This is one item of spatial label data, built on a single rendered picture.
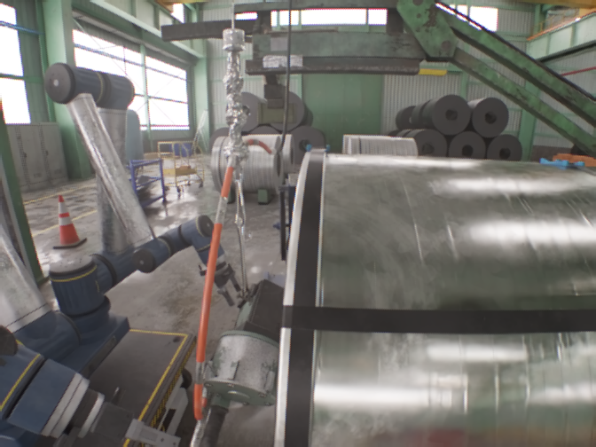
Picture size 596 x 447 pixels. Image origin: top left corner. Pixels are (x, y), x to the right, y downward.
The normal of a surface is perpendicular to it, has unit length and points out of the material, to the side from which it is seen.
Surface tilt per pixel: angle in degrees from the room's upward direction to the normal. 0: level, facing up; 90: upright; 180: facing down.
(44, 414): 67
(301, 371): 54
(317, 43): 90
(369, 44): 90
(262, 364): 46
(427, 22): 90
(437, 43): 90
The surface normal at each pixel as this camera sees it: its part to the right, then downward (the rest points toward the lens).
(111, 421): 0.65, -0.47
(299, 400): -0.09, -0.26
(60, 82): -0.14, 0.30
